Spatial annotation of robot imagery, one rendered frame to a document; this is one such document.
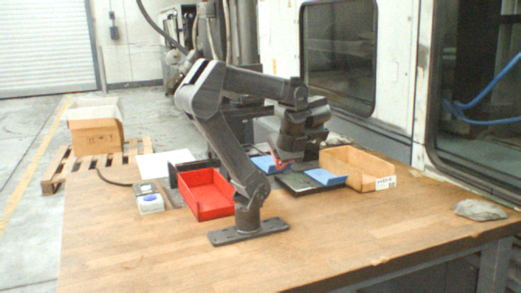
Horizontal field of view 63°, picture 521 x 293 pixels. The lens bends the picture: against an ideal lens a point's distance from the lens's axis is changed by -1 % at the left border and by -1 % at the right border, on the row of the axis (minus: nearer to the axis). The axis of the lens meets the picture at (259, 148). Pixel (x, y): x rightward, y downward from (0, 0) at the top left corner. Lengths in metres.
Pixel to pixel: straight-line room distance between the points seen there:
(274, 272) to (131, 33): 9.79
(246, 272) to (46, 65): 9.85
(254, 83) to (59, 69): 9.70
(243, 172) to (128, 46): 9.63
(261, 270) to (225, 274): 0.08
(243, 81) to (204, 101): 0.11
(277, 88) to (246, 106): 0.40
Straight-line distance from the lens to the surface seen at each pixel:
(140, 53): 10.57
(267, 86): 0.99
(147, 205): 1.25
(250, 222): 1.05
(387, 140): 1.80
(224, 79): 0.92
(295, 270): 0.94
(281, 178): 1.38
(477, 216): 1.23
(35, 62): 10.62
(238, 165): 0.99
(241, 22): 1.36
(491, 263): 1.33
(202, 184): 1.40
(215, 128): 0.93
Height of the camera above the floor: 1.41
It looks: 17 degrees down
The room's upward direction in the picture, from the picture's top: 3 degrees counter-clockwise
